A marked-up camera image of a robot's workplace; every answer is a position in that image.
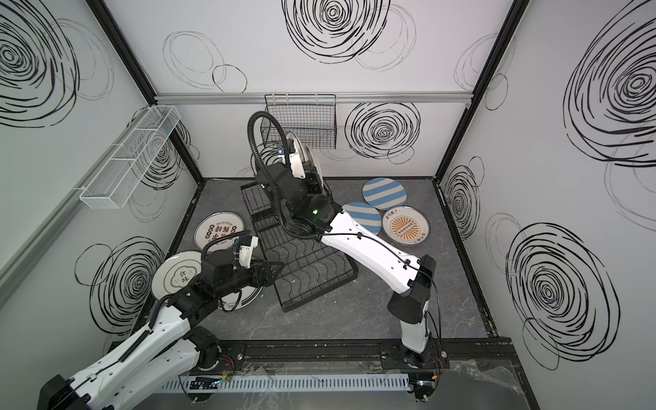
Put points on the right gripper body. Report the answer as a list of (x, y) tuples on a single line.
[(314, 184)]

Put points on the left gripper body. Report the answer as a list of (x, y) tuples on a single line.
[(242, 278)]

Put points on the orange sunburst plate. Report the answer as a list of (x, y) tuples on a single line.
[(303, 163), (405, 225)]

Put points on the black wire dish rack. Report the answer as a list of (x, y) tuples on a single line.
[(311, 269)]

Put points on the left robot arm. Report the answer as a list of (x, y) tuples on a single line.
[(171, 342)]

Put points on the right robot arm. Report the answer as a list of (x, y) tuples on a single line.
[(305, 213)]

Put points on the red green rimmed plate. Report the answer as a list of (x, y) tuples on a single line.
[(239, 299)]

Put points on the white plate black outline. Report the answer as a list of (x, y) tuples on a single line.
[(175, 273)]

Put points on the white plate red characters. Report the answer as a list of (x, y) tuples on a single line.
[(216, 226)]

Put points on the near blue striped plate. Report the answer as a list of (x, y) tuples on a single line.
[(365, 215)]

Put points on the blue striped plate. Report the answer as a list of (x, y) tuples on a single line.
[(384, 193), (365, 215)]

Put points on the far blue striped plate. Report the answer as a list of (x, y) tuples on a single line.
[(384, 193)]

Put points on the black wire wall basket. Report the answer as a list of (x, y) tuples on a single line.
[(312, 118)]

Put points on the white mesh wall shelf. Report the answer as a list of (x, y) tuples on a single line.
[(143, 157)]

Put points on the white slotted cable duct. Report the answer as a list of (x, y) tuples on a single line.
[(290, 384)]

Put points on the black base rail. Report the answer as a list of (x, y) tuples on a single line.
[(389, 354)]

